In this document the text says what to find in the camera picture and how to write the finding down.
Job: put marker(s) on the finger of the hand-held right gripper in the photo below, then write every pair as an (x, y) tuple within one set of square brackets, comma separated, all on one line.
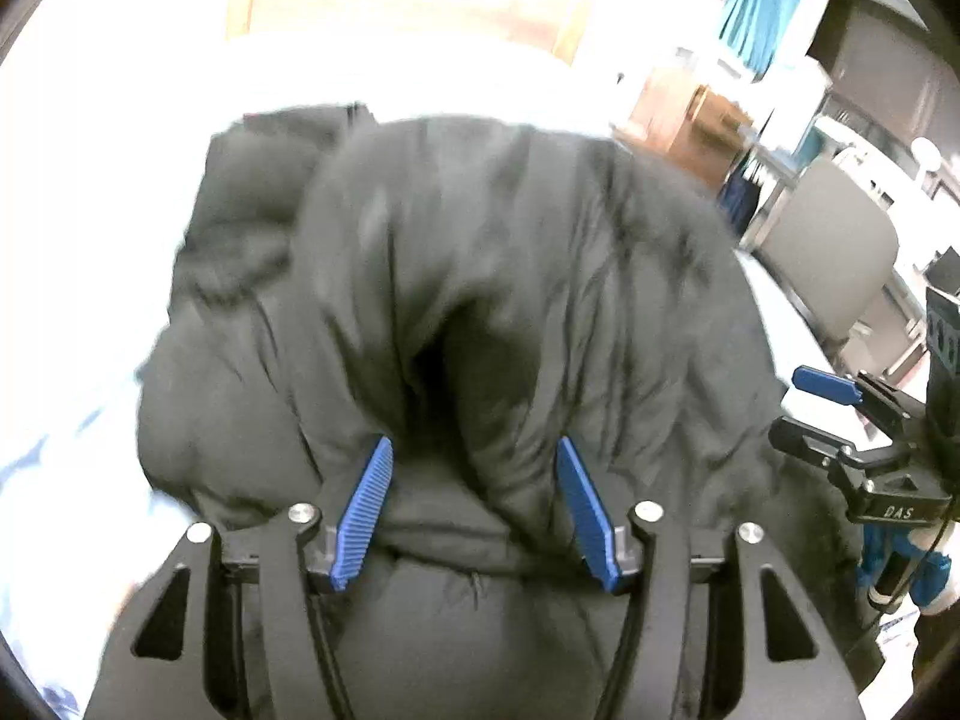
[(806, 442), (825, 384)]

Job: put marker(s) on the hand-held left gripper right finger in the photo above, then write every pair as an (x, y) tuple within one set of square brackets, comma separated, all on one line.
[(589, 510)]

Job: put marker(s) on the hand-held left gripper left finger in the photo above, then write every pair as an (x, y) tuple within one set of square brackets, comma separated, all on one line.
[(360, 510)]

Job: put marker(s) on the black hooded puffer coat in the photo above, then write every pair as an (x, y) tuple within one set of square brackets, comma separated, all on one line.
[(480, 315)]

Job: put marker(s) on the grey office chair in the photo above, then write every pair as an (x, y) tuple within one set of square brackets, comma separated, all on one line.
[(832, 255)]

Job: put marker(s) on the white study desk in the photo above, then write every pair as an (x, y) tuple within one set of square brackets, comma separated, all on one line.
[(885, 165)]

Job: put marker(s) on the white desk lamp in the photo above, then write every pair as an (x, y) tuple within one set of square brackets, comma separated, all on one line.
[(928, 161)]

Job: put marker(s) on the wooden drawer box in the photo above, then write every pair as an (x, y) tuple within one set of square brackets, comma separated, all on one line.
[(686, 127)]

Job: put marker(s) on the bed with blue printed sheet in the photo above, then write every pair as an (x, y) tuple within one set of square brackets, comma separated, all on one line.
[(90, 255)]

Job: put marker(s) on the teal curtain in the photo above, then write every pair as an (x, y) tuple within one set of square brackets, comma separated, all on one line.
[(765, 7)]

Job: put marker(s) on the wooden headboard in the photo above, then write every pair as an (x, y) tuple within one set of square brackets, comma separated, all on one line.
[(405, 7)]

